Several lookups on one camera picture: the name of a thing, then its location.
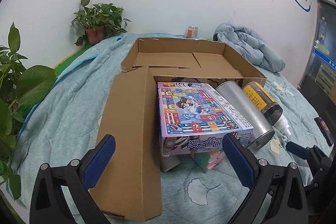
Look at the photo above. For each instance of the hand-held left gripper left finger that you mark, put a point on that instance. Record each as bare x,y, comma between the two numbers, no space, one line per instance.
101,158

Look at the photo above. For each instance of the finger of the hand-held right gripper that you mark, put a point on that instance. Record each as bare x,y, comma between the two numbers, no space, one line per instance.
296,149

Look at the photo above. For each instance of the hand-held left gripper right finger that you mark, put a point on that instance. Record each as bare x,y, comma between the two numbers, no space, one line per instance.
240,163

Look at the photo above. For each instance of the white spray bottle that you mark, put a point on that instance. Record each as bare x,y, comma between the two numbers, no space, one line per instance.
282,124

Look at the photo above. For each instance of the pastel puzzle cube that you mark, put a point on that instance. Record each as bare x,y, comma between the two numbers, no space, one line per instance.
207,159

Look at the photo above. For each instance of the cardboard box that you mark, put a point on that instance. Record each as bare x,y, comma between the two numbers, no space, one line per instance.
131,121

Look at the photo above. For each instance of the silver metal can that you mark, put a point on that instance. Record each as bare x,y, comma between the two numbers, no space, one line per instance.
246,108

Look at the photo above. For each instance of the yellow label jar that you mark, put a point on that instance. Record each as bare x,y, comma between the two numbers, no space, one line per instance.
260,99

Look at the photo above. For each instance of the colourful board game box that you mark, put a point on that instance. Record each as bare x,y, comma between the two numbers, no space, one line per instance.
194,108

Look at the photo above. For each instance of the teal quilted blanket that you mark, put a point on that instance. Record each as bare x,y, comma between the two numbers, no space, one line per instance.
73,108

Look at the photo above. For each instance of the glass notice board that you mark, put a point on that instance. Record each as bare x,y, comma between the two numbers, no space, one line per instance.
320,56

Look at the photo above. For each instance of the large leaf green plant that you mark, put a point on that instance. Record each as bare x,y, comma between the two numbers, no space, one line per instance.
34,82

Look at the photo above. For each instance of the green mat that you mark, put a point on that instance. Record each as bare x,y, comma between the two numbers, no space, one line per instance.
71,58

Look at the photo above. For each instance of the light blue puffer jacket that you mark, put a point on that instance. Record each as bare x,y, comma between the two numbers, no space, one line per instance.
246,43

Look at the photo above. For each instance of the orange label glass jar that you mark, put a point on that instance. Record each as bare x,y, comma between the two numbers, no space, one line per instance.
192,32

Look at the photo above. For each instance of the potted green plant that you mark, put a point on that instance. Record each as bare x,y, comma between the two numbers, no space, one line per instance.
99,14

